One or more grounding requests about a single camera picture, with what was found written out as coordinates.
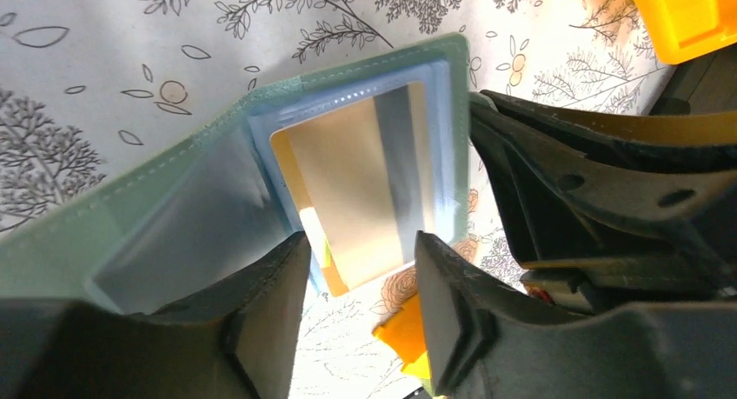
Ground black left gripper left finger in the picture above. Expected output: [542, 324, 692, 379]
[1, 233, 311, 398]

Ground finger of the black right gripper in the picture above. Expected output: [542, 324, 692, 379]
[469, 90, 736, 315]

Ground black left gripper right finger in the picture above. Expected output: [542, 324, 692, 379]
[415, 232, 736, 398]

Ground beige credit card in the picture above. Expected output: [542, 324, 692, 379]
[269, 82, 435, 296]

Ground yellow plastic divided bin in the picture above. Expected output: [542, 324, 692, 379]
[634, 0, 736, 64]

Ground green card holder wallet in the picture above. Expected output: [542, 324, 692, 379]
[1, 33, 468, 314]

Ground orange green sticky notes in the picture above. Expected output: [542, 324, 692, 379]
[372, 294, 431, 381]

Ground black poker chip case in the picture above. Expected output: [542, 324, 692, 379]
[649, 44, 736, 116]

